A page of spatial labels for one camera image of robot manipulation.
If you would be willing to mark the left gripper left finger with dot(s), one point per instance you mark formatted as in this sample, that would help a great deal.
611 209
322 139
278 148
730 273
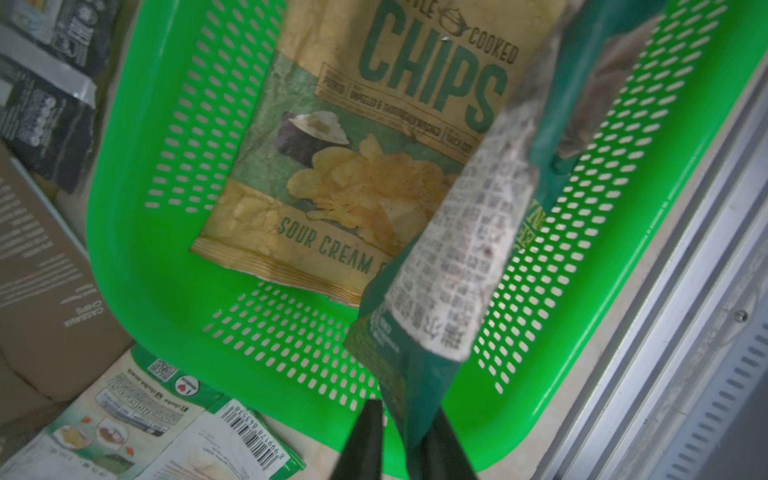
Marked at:
361 457

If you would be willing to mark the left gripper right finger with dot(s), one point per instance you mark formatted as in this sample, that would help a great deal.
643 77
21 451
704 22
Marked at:
440 456

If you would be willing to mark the dark green Real chips bag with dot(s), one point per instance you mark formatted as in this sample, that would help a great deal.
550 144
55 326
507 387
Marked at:
419 317

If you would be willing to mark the yellow kettle chips bag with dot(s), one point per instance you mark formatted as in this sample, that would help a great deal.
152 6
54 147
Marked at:
369 111

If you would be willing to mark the green Chuba cassava chips bag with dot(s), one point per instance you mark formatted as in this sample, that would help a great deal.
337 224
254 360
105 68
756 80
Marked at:
146 419

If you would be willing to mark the brown Lerna cassava bag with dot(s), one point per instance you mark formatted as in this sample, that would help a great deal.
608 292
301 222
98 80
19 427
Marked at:
57 333

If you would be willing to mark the black and yellow snack bag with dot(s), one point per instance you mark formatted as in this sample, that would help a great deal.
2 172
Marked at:
56 57

